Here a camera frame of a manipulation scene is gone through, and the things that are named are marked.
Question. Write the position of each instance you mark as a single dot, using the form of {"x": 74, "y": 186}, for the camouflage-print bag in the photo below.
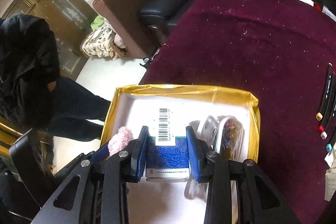
{"x": 99, "y": 43}

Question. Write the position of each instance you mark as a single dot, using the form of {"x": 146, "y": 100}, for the green cloth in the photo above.
{"x": 96, "y": 22}

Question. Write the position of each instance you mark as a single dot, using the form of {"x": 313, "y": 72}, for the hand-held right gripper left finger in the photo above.
{"x": 141, "y": 155}

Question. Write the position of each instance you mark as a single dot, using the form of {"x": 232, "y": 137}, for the person's jeans legs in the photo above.
{"x": 76, "y": 106}

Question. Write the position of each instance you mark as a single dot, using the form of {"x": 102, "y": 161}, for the brown armchair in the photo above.
{"x": 123, "y": 11}

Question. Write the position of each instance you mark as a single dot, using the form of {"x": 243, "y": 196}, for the blue leaf-print medicine box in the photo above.
{"x": 168, "y": 158}

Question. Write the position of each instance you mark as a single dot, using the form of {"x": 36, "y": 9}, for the clear cartoon-print pouch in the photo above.
{"x": 231, "y": 129}

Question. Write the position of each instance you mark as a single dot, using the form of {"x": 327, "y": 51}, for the black marker red cap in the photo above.
{"x": 331, "y": 108}

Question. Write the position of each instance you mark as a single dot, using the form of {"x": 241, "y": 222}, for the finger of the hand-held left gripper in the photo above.
{"x": 101, "y": 154}

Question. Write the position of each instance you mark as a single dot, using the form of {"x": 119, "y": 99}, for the person in black jacket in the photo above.
{"x": 26, "y": 69}

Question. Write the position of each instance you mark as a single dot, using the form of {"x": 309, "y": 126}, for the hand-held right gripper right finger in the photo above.
{"x": 193, "y": 158}

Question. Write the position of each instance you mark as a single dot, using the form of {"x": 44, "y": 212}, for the yellow cardboard box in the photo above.
{"x": 183, "y": 91}

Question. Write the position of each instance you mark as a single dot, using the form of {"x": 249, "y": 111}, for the maroon tablecloth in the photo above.
{"x": 249, "y": 56}

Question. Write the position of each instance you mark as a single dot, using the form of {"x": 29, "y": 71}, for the black marker teal cap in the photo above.
{"x": 328, "y": 146}

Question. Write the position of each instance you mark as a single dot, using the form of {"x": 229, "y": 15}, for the glass panel wooden door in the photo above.
{"x": 52, "y": 3}

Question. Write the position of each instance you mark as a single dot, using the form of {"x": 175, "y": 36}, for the black marker white cap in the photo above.
{"x": 329, "y": 127}

